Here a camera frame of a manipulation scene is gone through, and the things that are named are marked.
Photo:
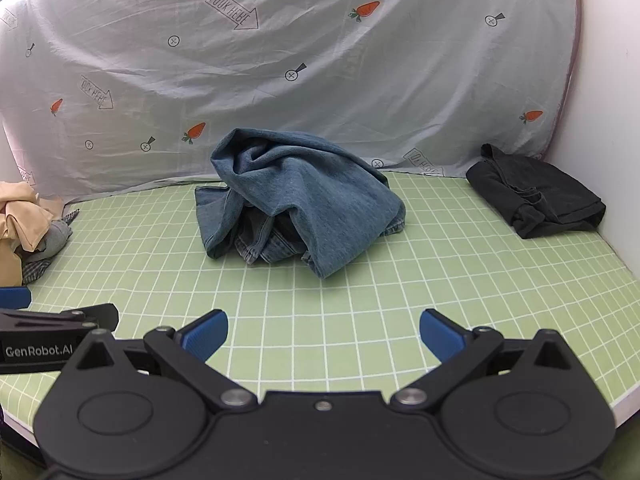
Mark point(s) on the grey garment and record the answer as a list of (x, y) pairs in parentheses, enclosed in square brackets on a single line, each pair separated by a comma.
[(56, 237)]

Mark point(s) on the grey plaid cloth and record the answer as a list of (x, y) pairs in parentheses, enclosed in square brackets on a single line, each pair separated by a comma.
[(37, 267)]

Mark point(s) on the blue denim jeans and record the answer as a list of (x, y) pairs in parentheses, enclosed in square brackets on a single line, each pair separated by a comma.
[(300, 195)]

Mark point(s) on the beige garment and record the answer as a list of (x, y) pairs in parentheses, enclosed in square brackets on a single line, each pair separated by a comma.
[(22, 215)]

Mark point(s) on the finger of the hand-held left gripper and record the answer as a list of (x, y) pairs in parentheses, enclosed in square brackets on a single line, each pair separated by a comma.
[(12, 298)]

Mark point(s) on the green checked bed sheet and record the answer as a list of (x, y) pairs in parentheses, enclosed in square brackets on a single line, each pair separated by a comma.
[(360, 290)]

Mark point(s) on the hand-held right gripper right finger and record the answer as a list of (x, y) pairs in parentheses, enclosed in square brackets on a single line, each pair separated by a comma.
[(440, 335)]

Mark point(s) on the black folded garment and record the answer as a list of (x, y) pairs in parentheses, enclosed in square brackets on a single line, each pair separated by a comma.
[(540, 195)]

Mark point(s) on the carrot printed grey sheet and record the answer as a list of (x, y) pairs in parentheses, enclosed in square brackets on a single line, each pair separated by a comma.
[(250, 85)]

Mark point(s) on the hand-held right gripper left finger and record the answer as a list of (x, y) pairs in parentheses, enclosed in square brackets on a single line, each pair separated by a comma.
[(206, 334)]

